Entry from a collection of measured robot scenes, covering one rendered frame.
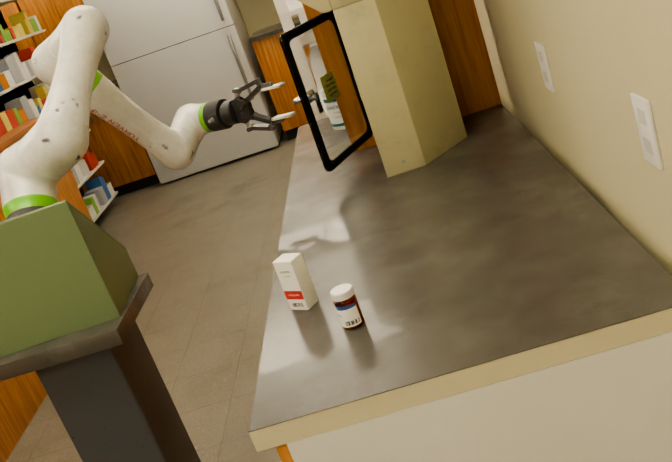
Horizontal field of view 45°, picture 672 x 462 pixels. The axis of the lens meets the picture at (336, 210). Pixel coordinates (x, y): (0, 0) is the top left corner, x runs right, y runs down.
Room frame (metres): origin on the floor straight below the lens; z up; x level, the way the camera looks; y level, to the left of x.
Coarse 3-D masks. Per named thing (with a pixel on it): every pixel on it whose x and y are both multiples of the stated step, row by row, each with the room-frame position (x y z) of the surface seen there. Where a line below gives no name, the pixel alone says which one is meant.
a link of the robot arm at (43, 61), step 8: (40, 48) 2.30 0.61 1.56; (48, 48) 2.27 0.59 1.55; (32, 56) 2.32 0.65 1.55; (40, 56) 2.29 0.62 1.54; (48, 56) 2.27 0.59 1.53; (32, 64) 2.31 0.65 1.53; (40, 64) 2.29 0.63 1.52; (48, 64) 2.28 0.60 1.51; (40, 72) 2.29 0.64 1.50; (48, 72) 2.28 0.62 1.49; (96, 72) 2.34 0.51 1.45; (48, 80) 2.30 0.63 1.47; (96, 80) 2.32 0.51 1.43
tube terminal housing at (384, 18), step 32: (352, 0) 2.09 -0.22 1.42; (384, 0) 2.11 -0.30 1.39; (416, 0) 2.18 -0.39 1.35; (352, 32) 2.10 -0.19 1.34; (384, 32) 2.09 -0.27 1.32; (416, 32) 2.16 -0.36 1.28; (352, 64) 2.10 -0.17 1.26; (384, 64) 2.09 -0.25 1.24; (416, 64) 2.14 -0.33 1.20; (384, 96) 2.09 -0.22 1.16; (416, 96) 2.11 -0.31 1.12; (448, 96) 2.19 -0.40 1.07; (384, 128) 2.10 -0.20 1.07; (416, 128) 2.09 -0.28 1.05; (448, 128) 2.17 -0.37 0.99; (384, 160) 2.10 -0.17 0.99; (416, 160) 2.09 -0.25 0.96
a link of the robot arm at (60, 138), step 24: (72, 24) 2.20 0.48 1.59; (96, 24) 2.21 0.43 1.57; (72, 48) 2.13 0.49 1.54; (96, 48) 2.17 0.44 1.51; (72, 72) 2.05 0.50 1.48; (48, 96) 2.00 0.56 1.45; (72, 96) 1.98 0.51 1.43; (48, 120) 1.90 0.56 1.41; (72, 120) 1.91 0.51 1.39; (24, 144) 1.92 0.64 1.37; (48, 144) 1.87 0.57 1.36; (72, 144) 1.88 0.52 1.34; (48, 168) 1.90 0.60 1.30
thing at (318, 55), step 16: (320, 32) 2.32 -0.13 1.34; (304, 48) 2.23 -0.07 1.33; (320, 48) 2.30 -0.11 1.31; (336, 48) 2.36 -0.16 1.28; (288, 64) 2.16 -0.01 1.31; (304, 64) 2.21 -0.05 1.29; (320, 64) 2.27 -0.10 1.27; (336, 64) 2.34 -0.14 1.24; (304, 80) 2.19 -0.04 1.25; (320, 80) 2.25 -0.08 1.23; (336, 80) 2.32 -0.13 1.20; (320, 96) 2.23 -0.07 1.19; (336, 96) 2.29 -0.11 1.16; (352, 96) 2.36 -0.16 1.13; (336, 112) 2.27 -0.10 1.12; (352, 112) 2.34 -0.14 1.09; (320, 128) 2.19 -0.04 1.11; (336, 128) 2.25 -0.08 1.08; (352, 128) 2.32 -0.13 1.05; (336, 144) 2.23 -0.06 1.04
